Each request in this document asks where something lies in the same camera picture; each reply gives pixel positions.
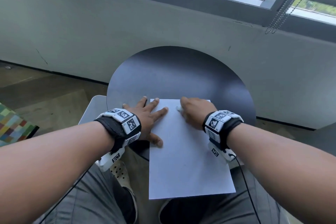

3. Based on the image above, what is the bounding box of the right wrist tracker band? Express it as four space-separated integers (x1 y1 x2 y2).
202 110 244 163

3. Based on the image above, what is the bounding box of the person's left hand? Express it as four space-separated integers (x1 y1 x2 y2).
122 96 169 149

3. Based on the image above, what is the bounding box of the person's left forearm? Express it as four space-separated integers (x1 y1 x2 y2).
0 121 115 224

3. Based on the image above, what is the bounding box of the left wrist tracker band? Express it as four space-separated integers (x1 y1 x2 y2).
94 108 142 172

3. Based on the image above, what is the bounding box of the white chair seat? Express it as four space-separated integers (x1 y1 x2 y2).
78 95 108 126

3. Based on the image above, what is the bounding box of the person's left leg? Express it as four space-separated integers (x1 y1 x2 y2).
33 163 138 224

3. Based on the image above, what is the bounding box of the white paper sheet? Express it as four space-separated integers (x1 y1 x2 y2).
149 99 236 200

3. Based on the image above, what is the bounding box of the person's leg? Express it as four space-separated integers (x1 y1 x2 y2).
33 163 138 224
159 166 290 224

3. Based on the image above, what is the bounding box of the colourful checkered cushion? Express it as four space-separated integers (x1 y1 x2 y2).
0 102 40 148

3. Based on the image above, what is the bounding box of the black cable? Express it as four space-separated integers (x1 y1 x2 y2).
228 153 261 224

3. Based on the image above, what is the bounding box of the person's right leg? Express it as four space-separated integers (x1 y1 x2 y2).
159 166 290 224

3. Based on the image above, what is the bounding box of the white perforated shoe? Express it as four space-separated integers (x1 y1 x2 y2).
109 160 133 191

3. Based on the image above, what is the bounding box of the person's right hand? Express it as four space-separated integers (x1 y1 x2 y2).
177 97 218 130

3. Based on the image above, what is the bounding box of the wrist tracker band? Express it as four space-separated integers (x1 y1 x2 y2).
202 110 244 163
94 108 142 172

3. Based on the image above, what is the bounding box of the metal bead chain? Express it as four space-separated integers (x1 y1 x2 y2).
265 0 327 35

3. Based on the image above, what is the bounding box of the person's right forearm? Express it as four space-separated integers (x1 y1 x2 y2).
227 123 336 224

